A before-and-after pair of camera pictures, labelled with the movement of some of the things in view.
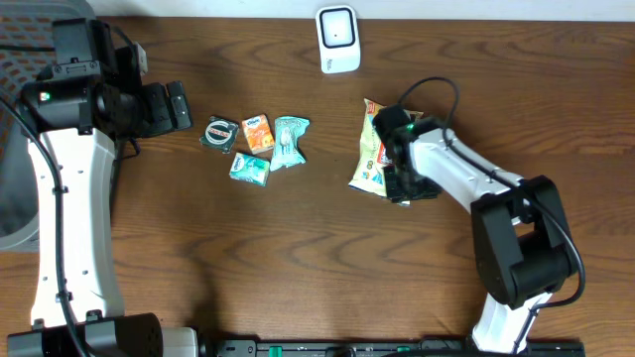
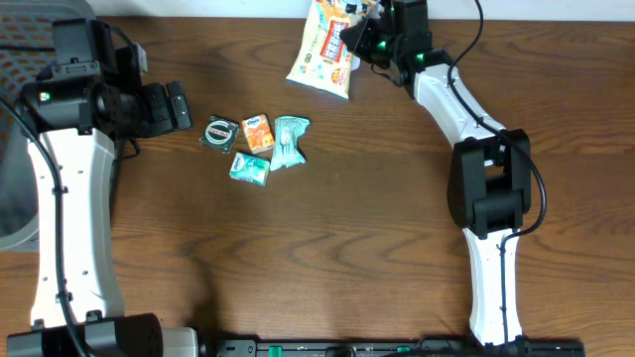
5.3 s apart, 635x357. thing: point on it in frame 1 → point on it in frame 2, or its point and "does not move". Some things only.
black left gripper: (164, 120) does not move
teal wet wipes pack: (287, 133) does not move
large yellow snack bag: (369, 171) → (323, 59)
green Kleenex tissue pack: (250, 169) does not move
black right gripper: (395, 194) → (355, 42)
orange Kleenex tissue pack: (258, 133) does not move
